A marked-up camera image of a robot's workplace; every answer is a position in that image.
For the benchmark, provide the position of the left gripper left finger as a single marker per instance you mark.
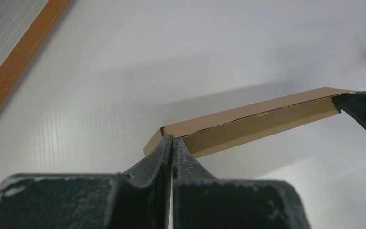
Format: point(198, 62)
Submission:
point(137, 198)

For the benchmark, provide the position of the orange wooden rack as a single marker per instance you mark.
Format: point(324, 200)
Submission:
point(23, 53)

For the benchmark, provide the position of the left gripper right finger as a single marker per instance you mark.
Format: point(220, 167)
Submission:
point(201, 201)

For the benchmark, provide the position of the brown cardboard box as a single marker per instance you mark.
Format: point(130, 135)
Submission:
point(216, 132)

